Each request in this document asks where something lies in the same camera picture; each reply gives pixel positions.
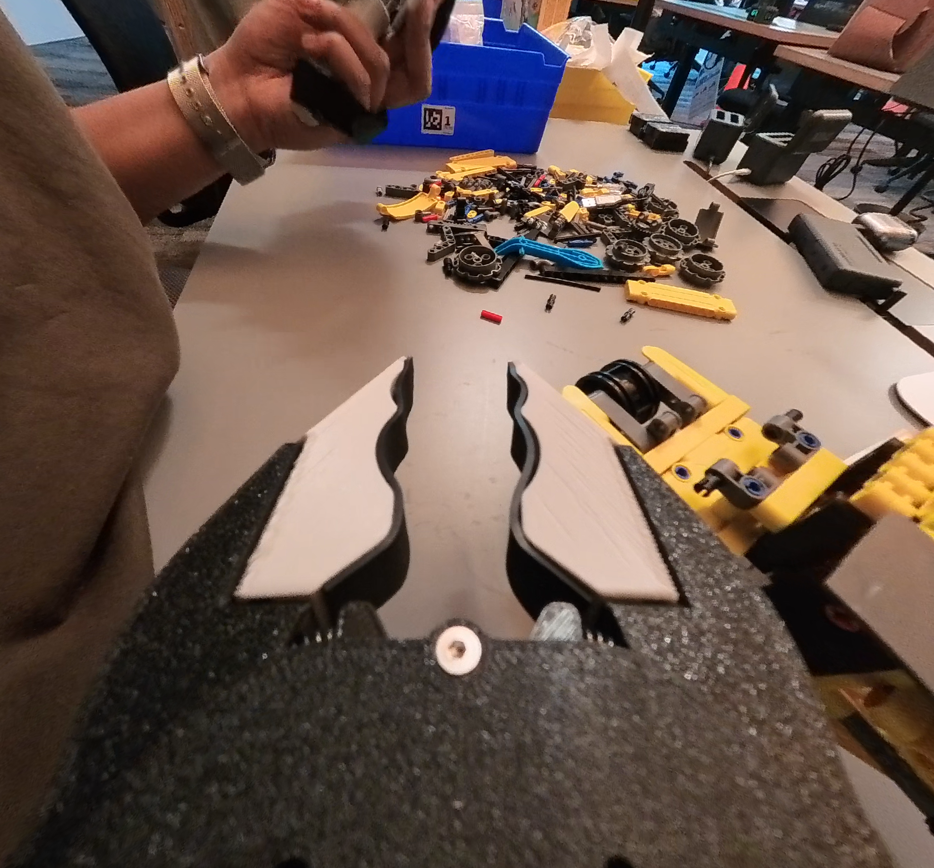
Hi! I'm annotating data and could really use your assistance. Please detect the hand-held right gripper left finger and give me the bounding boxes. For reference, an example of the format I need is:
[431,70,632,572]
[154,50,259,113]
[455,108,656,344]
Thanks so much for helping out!
[232,354,416,605]

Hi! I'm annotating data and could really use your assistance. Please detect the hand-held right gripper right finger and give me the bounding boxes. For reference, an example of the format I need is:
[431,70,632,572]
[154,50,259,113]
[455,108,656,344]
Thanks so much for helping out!
[505,359,684,608]

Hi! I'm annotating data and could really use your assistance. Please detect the yellow grey toy vehicle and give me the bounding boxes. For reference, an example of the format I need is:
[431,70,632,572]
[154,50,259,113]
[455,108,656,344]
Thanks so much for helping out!
[562,346,934,796]

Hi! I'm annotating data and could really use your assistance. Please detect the pile of small building parts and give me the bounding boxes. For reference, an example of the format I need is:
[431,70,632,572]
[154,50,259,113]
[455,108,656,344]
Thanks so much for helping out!
[376,149,731,293]

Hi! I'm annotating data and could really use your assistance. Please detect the person's left forearm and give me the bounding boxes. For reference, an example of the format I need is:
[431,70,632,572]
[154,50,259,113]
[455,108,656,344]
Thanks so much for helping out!
[69,54,242,223]

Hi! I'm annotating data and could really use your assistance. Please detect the person's left hand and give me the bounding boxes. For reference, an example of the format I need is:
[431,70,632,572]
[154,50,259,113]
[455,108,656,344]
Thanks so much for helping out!
[206,0,449,152]

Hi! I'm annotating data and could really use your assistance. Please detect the clear plastic parts bag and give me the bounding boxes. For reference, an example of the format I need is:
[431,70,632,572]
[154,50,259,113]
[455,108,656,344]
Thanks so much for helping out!
[447,0,488,46]

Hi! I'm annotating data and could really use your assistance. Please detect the yellow curved panel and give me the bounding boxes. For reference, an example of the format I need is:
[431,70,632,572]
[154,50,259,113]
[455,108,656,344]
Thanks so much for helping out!
[374,188,440,221]

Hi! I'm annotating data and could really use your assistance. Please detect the blue plastic bin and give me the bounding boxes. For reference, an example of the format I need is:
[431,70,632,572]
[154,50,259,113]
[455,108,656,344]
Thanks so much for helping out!
[372,0,570,154]

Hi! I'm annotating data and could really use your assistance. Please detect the crumpled plastic bags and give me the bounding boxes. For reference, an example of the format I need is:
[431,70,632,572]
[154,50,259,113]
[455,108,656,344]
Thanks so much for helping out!
[543,15,654,92]

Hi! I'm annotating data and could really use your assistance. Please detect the black pole stand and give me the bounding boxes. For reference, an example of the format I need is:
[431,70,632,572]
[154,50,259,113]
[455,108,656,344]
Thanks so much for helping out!
[635,0,680,118]

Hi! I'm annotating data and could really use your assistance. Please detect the yellow long panel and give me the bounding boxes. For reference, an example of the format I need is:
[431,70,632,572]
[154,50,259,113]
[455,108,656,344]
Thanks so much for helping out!
[625,279,738,320]

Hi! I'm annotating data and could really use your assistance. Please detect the black long beam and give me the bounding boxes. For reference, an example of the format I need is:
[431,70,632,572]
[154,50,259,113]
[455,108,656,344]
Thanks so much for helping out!
[533,264,661,284]

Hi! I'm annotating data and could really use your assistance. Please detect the blue part separator tool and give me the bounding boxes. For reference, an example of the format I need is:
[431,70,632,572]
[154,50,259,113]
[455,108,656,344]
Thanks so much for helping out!
[495,235,607,272]

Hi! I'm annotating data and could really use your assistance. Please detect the black battery charger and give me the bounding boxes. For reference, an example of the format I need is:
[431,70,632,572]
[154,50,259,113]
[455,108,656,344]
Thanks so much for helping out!
[744,109,853,187]
[692,84,778,163]

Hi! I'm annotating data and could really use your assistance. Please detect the black power adapter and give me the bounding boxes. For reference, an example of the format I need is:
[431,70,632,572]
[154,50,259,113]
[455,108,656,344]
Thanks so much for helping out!
[788,213,904,300]

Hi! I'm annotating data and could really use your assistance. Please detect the silver rounded device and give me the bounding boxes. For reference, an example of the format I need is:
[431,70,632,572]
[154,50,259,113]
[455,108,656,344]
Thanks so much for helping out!
[854,212,919,252]

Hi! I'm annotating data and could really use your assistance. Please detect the brown paper bag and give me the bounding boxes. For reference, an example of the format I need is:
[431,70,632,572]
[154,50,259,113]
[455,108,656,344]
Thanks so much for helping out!
[830,0,934,75]

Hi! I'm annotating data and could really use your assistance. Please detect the silver wrist bracelet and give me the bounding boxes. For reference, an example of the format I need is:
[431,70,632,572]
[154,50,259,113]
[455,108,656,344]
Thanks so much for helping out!
[166,53,277,187]

